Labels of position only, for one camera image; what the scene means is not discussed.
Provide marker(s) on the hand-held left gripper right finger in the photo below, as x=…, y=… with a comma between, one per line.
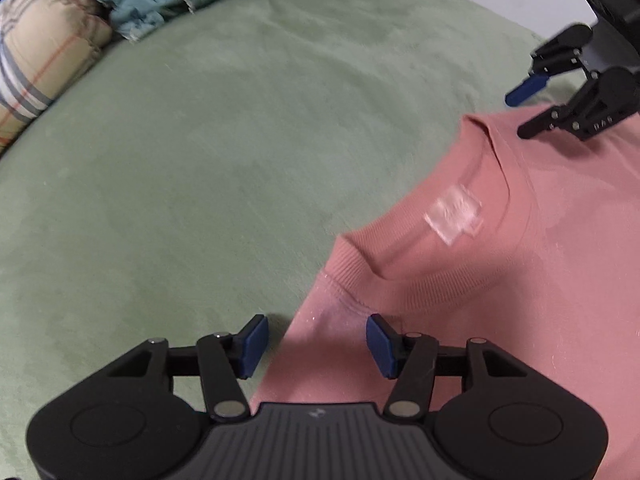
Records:
x=380, y=347

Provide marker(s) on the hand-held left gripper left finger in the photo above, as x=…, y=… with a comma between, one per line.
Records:
x=252, y=345

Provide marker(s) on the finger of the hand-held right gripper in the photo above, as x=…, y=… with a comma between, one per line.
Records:
x=525, y=91
x=600, y=105

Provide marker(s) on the pink sweatshirt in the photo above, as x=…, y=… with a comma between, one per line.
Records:
x=500, y=310

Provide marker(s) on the green blanket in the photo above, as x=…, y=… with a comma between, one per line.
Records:
x=200, y=160

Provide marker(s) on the teal floral quilt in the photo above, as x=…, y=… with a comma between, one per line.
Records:
x=150, y=5

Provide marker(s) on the plaid pillow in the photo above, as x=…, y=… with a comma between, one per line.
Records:
x=40, y=50

